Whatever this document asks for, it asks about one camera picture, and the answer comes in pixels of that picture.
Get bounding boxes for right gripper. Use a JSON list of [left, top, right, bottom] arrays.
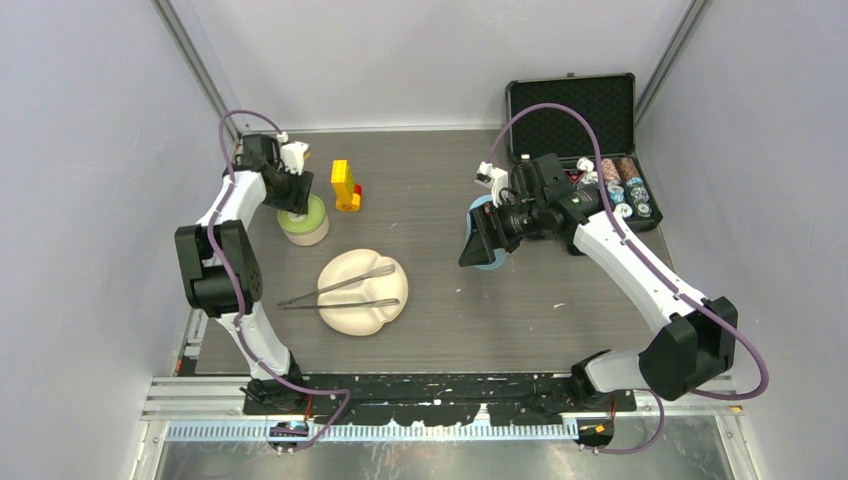
[[460, 194, 546, 267]]

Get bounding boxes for light blue cylindrical canister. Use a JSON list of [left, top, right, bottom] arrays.
[[465, 194, 510, 274]]

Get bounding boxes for green round lid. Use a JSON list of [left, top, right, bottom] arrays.
[[277, 194, 326, 235]]

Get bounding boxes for steel tongs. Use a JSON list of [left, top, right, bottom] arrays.
[[277, 263, 400, 310]]

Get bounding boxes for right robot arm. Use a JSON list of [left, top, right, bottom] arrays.
[[458, 154, 738, 411]]

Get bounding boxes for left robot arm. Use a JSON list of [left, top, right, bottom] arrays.
[[174, 133, 313, 414]]

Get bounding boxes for steel lunch box bowl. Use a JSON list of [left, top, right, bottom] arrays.
[[277, 194, 330, 247]]

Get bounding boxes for yellow red toy block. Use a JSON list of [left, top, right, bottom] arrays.
[[330, 159, 362, 212]]

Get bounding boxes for cream divided plate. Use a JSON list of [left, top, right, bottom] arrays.
[[317, 249, 409, 336]]

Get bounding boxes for black poker chip case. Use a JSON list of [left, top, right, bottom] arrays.
[[501, 73, 663, 236]]

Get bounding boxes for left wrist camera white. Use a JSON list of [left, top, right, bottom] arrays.
[[276, 132, 310, 175]]

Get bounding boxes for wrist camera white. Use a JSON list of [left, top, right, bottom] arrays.
[[276, 132, 310, 175], [474, 162, 509, 207]]

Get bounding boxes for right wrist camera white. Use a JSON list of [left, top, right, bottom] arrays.
[[474, 162, 509, 207]]

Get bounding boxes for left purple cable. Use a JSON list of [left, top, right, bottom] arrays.
[[206, 109, 352, 453]]

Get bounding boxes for purple cable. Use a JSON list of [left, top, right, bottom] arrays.
[[486, 102, 771, 457], [206, 109, 352, 453]]

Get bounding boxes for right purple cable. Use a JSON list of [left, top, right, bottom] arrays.
[[486, 102, 771, 457]]

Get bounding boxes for aluminium front rail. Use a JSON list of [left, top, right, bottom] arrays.
[[141, 377, 744, 451]]

